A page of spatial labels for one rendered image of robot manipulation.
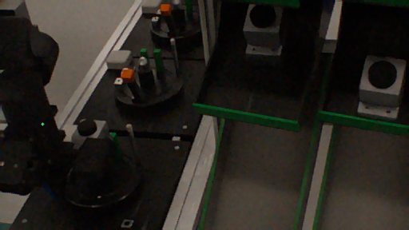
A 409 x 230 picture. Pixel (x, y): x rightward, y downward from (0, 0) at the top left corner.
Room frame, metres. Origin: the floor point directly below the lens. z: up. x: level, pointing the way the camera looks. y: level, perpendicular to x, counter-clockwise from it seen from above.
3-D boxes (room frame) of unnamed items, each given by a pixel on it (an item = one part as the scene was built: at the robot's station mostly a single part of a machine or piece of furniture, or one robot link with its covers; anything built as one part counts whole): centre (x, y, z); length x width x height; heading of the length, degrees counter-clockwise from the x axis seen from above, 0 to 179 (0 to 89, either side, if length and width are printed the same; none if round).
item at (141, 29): (1.16, 0.02, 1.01); 0.24 x 0.24 x 0.13; 72
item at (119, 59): (0.92, 0.09, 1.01); 0.24 x 0.24 x 0.13; 72
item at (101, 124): (0.69, 0.17, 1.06); 0.08 x 0.04 x 0.07; 162
